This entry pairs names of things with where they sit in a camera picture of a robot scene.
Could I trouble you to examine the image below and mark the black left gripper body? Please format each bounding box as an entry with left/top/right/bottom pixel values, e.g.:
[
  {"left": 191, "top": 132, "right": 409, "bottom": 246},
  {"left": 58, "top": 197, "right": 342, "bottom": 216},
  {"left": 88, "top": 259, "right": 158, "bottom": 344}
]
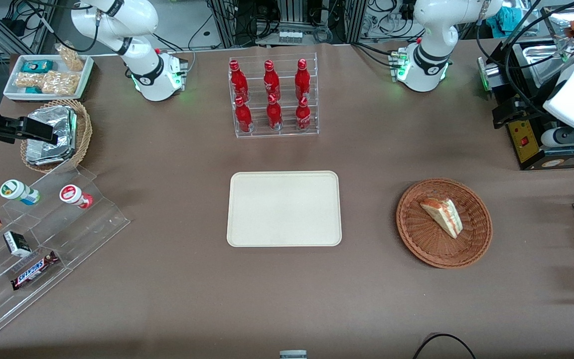
[{"left": 514, "top": 99, "right": 544, "bottom": 123}]

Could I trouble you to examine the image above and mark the triangle sandwich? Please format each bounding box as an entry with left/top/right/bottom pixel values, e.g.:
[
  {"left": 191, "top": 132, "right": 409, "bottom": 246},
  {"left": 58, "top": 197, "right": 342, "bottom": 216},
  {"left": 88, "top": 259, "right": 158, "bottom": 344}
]
[{"left": 420, "top": 197, "right": 464, "bottom": 239}]

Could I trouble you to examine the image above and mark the light tan wicker basket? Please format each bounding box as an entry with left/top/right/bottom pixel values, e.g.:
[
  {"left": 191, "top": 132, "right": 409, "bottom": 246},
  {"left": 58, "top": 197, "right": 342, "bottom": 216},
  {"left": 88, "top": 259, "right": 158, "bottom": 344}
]
[{"left": 20, "top": 99, "right": 93, "bottom": 174}]

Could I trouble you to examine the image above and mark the white rectangular snack tray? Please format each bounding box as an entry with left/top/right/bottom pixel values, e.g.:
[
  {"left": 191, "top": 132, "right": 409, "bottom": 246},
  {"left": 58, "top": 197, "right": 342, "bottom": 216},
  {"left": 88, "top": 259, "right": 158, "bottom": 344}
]
[{"left": 3, "top": 54, "right": 94, "bottom": 102}]

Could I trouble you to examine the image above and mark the round brown wicker basket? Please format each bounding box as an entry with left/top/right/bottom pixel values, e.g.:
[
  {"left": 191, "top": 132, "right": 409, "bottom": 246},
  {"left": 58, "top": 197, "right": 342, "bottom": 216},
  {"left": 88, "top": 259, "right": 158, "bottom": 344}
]
[{"left": 396, "top": 178, "right": 493, "bottom": 269}]

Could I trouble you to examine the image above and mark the cream rectangular tray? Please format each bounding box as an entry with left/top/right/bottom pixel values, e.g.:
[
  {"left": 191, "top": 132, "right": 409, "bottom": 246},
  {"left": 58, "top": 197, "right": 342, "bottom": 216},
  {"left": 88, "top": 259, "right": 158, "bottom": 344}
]
[{"left": 226, "top": 171, "right": 343, "bottom": 248}]

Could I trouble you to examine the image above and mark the foil wrapped package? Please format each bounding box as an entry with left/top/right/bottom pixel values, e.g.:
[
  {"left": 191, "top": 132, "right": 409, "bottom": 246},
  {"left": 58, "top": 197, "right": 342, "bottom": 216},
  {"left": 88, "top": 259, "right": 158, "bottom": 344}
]
[
  {"left": 25, "top": 140, "right": 77, "bottom": 167},
  {"left": 27, "top": 106, "right": 77, "bottom": 150}
]

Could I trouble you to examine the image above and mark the black food warmer cabinet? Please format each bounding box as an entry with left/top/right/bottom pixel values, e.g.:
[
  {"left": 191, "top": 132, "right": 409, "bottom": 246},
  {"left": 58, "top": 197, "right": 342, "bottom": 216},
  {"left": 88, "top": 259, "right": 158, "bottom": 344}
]
[{"left": 477, "top": 4, "right": 574, "bottom": 172}]

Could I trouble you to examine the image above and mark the clear bag of puffed snacks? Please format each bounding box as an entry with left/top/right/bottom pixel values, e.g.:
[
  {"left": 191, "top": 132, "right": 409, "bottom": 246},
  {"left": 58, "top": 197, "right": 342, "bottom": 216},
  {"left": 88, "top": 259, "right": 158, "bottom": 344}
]
[
  {"left": 55, "top": 43, "right": 86, "bottom": 72},
  {"left": 15, "top": 72, "right": 44, "bottom": 90},
  {"left": 41, "top": 70, "right": 80, "bottom": 96}
]

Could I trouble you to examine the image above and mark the green capped yogurt bottle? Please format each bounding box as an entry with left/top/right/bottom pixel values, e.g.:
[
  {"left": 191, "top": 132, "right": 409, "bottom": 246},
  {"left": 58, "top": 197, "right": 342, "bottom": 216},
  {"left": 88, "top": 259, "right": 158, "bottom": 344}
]
[{"left": 0, "top": 179, "right": 41, "bottom": 206}]

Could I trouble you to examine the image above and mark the large teal snack packet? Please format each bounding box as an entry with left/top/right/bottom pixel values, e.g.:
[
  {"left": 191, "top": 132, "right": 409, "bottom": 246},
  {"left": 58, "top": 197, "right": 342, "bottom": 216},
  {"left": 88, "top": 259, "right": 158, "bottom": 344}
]
[{"left": 21, "top": 60, "right": 54, "bottom": 74}]

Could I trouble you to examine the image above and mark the red capped yogurt bottle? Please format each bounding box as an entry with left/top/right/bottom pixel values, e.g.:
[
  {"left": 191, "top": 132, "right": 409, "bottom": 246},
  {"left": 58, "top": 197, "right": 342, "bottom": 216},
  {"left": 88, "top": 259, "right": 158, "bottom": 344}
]
[{"left": 59, "top": 184, "right": 94, "bottom": 210}]

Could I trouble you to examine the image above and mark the teal cloth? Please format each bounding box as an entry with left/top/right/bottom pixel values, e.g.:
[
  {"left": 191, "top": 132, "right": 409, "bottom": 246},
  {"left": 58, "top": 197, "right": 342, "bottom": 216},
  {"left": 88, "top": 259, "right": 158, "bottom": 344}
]
[{"left": 486, "top": 6, "right": 523, "bottom": 31}]

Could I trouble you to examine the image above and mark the clear acrylic stepped shelf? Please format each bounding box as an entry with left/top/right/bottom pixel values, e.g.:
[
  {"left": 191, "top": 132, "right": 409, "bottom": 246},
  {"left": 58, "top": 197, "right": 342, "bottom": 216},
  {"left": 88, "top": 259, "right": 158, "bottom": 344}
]
[{"left": 0, "top": 165, "right": 131, "bottom": 340}]

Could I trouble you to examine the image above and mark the small black white box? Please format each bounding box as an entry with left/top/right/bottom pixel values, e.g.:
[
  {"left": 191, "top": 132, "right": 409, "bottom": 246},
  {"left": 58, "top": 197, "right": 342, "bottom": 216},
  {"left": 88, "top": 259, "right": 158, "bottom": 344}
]
[{"left": 3, "top": 230, "right": 33, "bottom": 258}]

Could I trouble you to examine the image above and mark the snickers chocolate bar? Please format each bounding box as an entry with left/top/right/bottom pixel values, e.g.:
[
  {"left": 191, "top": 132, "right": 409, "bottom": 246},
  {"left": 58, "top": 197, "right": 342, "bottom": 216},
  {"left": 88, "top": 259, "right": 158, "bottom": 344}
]
[{"left": 10, "top": 251, "right": 60, "bottom": 292}]

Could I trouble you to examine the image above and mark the red soda bottle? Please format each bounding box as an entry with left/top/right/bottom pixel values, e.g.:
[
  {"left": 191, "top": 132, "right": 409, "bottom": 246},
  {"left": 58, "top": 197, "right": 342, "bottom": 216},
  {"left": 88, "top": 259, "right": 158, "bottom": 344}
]
[
  {"left": 229, "top": 60, "right": 250, "bottom": 103},
  {"left": 263, "top": 60, "right": 282, "bottom": 100},
  {"left": 295, "top": 96, "right": 313, "bottom": 132},
  {"left": 266, "top": 93, "right": 284, "bottom": 131},
  {"left": 234, "top": 96, "right": 254, "bottom": 133},
  {"left": 294, "top": 59, "right": 312, "bottom": 102}
]

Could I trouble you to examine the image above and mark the clear acrylic bottle rack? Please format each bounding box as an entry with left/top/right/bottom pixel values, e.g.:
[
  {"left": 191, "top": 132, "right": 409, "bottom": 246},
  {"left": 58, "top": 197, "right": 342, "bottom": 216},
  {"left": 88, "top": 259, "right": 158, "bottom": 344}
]
[{"left": 228, "top": 52, "right": 320, "bottom": 140}]

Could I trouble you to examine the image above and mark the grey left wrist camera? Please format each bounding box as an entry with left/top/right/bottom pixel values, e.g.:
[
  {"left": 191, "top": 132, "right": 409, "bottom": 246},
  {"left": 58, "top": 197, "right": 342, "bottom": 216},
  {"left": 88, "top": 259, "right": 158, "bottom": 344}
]
[{"left": 541, "top": 127, "right": 574, "bottom": 148}]

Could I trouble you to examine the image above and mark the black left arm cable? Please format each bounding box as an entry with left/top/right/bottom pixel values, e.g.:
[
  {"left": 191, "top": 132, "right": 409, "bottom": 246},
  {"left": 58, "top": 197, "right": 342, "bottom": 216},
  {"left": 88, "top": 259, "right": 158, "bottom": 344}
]
[{"left": 475, "top": 0, "right": 574, "bottom": 113}]

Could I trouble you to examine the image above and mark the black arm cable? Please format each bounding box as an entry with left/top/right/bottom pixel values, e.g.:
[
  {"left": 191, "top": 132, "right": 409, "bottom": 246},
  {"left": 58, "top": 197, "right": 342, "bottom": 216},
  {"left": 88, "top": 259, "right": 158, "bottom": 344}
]
[
  {"left": 15, "top": 0, "right": 103, "bottom": 53},
  {"left": 475, "top": 0, "right": 574, "bottom": 113}
]

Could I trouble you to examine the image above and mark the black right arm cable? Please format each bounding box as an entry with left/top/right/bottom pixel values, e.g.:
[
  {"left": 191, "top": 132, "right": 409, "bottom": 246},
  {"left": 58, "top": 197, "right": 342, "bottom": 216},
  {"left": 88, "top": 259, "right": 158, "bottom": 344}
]
[{"left": 15, "top": 0, "right": 103, "bottom": 53}]

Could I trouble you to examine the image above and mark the black floor cable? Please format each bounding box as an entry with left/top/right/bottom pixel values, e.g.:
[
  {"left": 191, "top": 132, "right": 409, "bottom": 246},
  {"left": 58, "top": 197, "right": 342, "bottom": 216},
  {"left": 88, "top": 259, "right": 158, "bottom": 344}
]
[{"left": 413, "top": 333, "right": 476, "bottom": 359}]

